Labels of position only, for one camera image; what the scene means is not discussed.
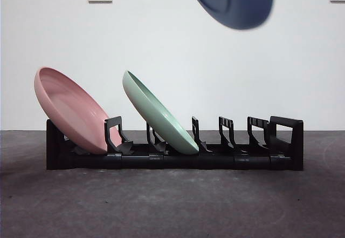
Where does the pale green plate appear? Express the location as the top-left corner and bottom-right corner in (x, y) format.
(122, 70), (201, 155)

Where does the pink plate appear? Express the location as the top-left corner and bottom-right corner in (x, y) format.
(33, 66), (123, 155)

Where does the blue plate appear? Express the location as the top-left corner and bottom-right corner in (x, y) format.
(183, 0), (275, 31)

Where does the black plate rack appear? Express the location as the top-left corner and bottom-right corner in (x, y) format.
(46, 115), (305, 172)

